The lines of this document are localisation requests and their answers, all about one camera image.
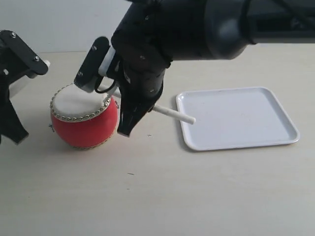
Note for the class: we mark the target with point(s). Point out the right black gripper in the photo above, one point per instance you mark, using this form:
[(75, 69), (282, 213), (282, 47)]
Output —
[(137, 40)]

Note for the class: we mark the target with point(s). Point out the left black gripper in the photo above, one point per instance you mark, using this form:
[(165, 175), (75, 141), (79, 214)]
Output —
[(10, 125)]

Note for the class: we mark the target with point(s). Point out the white wooden drumstick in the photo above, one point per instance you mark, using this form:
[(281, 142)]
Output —
[(157, 108)]

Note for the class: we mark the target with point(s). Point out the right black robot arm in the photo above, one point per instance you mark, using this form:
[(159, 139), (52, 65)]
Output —
[(222, 29)]

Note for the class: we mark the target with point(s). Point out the small red drum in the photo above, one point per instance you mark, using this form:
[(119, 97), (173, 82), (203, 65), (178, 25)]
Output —
[(83, 120)]

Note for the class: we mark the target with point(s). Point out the white plastic tray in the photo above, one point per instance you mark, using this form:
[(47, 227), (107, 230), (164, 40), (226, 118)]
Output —
[(235, 118)]

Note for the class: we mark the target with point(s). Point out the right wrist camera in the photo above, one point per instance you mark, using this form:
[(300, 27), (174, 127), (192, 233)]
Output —
[(95, 66)]

